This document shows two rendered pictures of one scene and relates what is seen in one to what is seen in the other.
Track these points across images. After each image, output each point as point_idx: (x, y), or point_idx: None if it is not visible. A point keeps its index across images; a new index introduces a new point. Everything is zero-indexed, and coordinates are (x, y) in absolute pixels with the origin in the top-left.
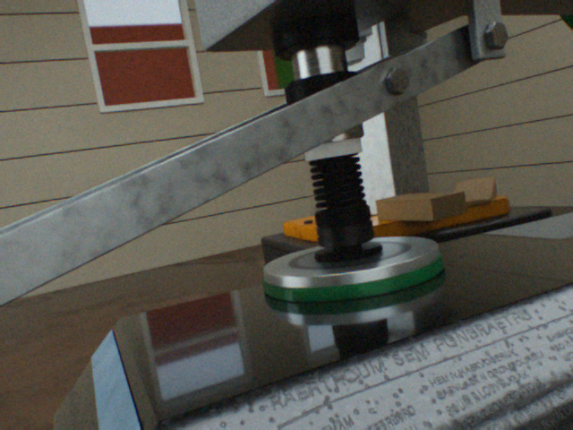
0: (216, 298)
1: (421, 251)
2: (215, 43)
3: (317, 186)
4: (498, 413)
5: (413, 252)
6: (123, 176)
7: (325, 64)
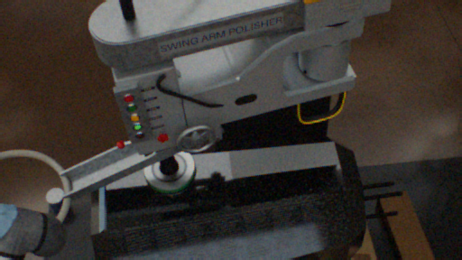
0: None
1: (182, 181)
2: None
3: None
4: (165, 237)
5: (180, 180)
6: (104, 154)
7: None
